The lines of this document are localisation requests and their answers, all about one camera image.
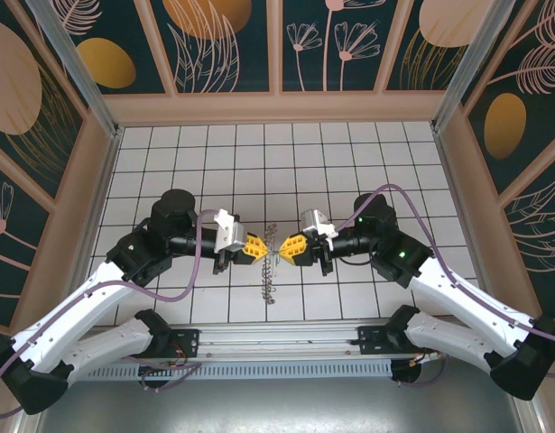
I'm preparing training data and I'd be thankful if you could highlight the metal coil spring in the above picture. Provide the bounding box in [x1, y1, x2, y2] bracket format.
[258, 223, 281, 304]

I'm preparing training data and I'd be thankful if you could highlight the grey metal sheet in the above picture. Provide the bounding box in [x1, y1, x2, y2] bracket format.
[14, 355, 544, 433]

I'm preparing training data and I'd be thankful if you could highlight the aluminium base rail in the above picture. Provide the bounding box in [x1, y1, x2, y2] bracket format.
[69, 315, 522, 362]

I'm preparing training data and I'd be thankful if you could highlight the grey slotted cable duct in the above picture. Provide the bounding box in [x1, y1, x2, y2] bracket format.
[73, 359, 393, 380]

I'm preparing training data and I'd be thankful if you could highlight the aluminium frame post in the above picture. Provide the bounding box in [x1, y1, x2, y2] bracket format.
[26, 0, 125, 139]
[430, 0, 538, 132]

